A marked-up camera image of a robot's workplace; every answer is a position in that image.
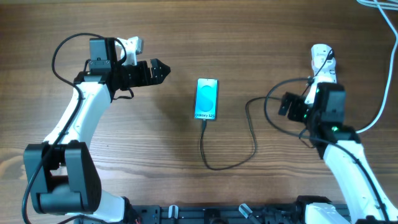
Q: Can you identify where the white power strip cord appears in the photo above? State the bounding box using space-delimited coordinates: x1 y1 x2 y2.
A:
356 0 398 134

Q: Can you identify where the white USB charger plug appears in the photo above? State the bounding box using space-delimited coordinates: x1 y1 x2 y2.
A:
312 53 336 71

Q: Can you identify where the camera black cable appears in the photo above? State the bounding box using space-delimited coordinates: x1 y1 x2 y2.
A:
263 77 391 222
21 32 128 224

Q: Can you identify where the left camera black cable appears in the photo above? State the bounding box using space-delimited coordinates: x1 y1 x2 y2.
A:
21 32 128 224

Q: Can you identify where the Galaxy S25 smartphone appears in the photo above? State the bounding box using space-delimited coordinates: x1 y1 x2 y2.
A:
194 78 218 120

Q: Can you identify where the right camera black cable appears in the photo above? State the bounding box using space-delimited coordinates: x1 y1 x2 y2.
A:
263 77 391 222

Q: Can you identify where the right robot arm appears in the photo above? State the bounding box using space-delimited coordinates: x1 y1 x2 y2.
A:
279 83 397 223

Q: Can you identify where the white power strip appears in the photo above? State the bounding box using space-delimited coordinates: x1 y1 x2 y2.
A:
305 44 337 105

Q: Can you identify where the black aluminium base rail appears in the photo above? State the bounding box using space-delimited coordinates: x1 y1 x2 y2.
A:
120 203 305 224

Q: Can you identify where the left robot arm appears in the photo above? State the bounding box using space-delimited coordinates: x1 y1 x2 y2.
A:
21 34 171 223

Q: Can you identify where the black USB charging cable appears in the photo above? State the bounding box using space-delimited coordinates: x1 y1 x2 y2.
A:
199 50 336 171

